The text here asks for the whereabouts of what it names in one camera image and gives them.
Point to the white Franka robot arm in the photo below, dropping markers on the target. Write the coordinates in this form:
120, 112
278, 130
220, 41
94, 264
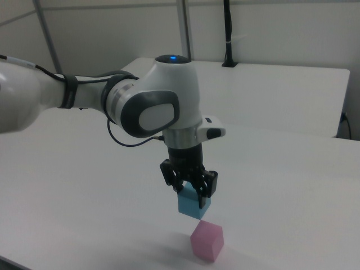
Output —
157, 92

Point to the blue cube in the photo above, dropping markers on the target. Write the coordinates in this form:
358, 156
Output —
188, 206

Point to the pink cube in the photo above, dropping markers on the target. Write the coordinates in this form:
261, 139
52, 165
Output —
205, 243

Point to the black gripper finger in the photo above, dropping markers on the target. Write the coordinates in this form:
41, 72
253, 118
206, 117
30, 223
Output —
206, 184
171, 177

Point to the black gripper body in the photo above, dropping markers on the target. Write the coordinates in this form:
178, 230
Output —
185, 159

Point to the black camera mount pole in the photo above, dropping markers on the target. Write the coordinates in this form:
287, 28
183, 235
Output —
228, 33

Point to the grey partition frame post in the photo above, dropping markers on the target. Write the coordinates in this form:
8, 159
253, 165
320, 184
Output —
47, 33
185, 28

